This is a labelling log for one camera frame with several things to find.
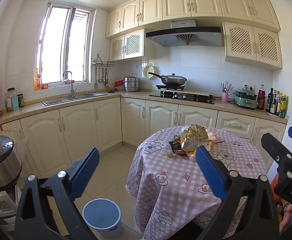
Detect green electric cooking pot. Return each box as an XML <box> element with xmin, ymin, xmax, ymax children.
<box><xmin>234</xmin><ymin>88</ymin><xmax>258</xmax><ymax>110</ymax></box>

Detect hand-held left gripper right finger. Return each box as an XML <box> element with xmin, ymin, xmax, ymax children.
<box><xmin>195</xmin><ymin>145</ymin><xmax>280</xmax><ymax>240</ymax></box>

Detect small cream lattice cabinet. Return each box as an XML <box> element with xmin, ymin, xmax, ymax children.
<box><xmin>109</xmin><ymin>29</ymin><xmax>156</xmax><ymax>62</ymax></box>

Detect orange white plastic bag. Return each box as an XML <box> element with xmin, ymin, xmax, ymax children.
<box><xmin>187</xmin><ymin>140</ymin><xmax>216</xmax><ymax>160</ymax></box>

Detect pale yellow colander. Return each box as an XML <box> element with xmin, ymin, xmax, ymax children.
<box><xmin>143</xmin><ymin>65</ymin><xmax>157</xmax><ymax>79</ymax></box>

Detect dark printed snack wrapper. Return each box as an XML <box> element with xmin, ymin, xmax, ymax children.
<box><xmin>169</xmin><ymin>140</ymin><xmax>186</xmax><ymax>155</ymax></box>

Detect wide cream lattice cabinet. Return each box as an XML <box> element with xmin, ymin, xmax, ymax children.
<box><xmin>222</xmin><ymin>21</ymin><xmax>283</xmax><ymax>71</ymax></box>

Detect slim condiment bottle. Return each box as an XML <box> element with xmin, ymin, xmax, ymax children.
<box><xmin>276</xmin><ymin>91</ymin><xmax>282</xmax><ymax>115</ymax></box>

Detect cream lower kitchen cabinets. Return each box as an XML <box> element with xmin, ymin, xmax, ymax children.
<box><xmin>0</xmin><ymin>97</ymin><xmax>287</xmax><ymax>180</ymax></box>

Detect dark glass bottle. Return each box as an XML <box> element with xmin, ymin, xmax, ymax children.
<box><xmin>266</xmin><ymin>87</ymin><xmax>275</xmax><ymax>113</ymax></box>

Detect black portable stove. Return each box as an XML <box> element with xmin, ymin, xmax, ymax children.
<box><xmin>156</xmin><ymin>85</ymin><xmax>186</xmax><ymax>91</ymax></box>

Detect sliding kitchen window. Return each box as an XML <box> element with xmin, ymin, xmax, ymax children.
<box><xmin>35</xmin><ymin>2</ymin><xmax>93</xmax><ymax>85</ymax></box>

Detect round table with pink cloth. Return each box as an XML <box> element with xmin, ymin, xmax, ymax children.
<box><xmin>125</xmin><ymin>125</ymin><xmax>268</xmax><ymax>240</ymax></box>

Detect steel electric pressure cooker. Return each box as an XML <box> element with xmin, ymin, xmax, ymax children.
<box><xmin>0</xmin><ymin>117</ymin><xmax>23</xmax><ymax>194</ymax></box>

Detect beige kitchen countertop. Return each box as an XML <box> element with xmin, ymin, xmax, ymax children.
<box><xmin>0</xmin><ymin>91</ymin><xmax>289</xmax><ymax>128</ymax></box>

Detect gold foil snack bag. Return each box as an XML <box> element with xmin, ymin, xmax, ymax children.
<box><xmin>181</xmin><ymin>124</ymin><xmax>209</xmax><ymax>151</ymax></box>

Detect steel steamer pot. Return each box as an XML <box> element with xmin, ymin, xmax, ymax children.
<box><xmin>123</xmin><ymin>74</ymin><xmax>141</xmax><ymax>92</ymax></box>

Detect white storage rack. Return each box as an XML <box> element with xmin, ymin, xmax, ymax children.
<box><xmin>0</xmin><ymin>187</ymin><xmax>20</xmax><ymax>233</ymax></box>

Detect black glass gas hob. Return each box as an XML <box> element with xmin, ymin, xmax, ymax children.
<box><xmin>149</xmin><ymin>91</ymin><xmax>216</xmax><ymax>105</ymax></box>

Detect steel wok with lid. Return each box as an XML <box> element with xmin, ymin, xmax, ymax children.
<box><xmin>148</xmin><ymin>72</ymin><xmax>187</xmax><ymax>86</ymax></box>

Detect blue plastic waste bin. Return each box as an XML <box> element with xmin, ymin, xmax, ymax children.
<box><xmin>82</xmin><ymin>198</ymin><xmax>123</xmax><ymax>238</ymax></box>

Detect steel kitchen faucet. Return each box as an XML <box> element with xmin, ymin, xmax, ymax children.
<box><xmin>62</xmin><ymin>70</ymin><xmax>77</xmax><ymax>99</ymax></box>

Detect white label condiment bottle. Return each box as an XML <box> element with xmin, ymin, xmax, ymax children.
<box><xmin>271</xmin><ymin>90</ymin><xmax>278</xmax><ymax>114</ymax></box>

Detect hanging metal skimmer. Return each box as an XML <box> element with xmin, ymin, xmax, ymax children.
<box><xmin>103</xmin><ymin>67</ymin><xmax>111</xmax><ymax>88</ymax></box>

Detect bundle of chopsticks and spoons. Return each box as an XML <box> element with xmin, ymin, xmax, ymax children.
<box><xmin>220</xmin><ymin>82</ymin><xmax>234</xmax><ymax>93</ymax></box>

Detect cream cabinet drawer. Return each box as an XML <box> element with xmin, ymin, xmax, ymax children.
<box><xmin>216</xmin><ymin>110</ymin><xmax>256</xmax><ymax>133</ymax></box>

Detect steel kitchen sink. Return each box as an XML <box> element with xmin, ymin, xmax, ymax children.
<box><xmin>42</xmin><ymin>93</ymin><xmax>107</xmax><ymax>106</ymax></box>

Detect cream upper wall cabinets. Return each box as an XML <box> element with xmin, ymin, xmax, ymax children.
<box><xmin>105</xmin><ymin>0</ymin><xmax>280</xmax><ymax>39</ymax></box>

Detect red label sauce bottle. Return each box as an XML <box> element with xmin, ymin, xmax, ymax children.
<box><xmin>258</xmin><ymin>84</ymin><xmax>266</xmax><ymax>110</ymax></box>

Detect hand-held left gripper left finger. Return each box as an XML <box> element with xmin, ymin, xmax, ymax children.
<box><xmin>14</xmin><ymin>147</ymin><xmax>100</xmax><ymax>240</ymax></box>

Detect person's right hand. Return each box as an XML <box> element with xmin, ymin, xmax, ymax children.
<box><xmin>279</xmin><ymin>204</ymin><xmax>292</xmax><ymax>233</ymax></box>

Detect black range hood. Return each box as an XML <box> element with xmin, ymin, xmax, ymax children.
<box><xmin>145</xmin><ymin>19</ymin><xmax>225</xmax><ymax>47</ymax></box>

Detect hanging clear plastic bag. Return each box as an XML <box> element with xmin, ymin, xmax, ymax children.
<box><xmin>0</xmin><ymin>124</ymin><xmax>28</xmax><ymax>170</ymax></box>

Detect metal wall utensil rack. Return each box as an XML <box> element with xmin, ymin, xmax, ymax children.
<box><xmin>91</xmin><ymin>54</ymin><xmax>115</xmax><ymax>68</ymax></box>

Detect glass jar with blue label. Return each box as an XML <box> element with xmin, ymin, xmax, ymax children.
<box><xmin>6</xmin><ymin>87</ymin><xmax>19</xmax><ymax>111</ymax></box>

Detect orange dish soap bottle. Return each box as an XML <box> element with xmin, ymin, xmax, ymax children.
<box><xmin>34</xmin><ymin>70</ymin><xmax>42</xmax><ymax>91</ymax></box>

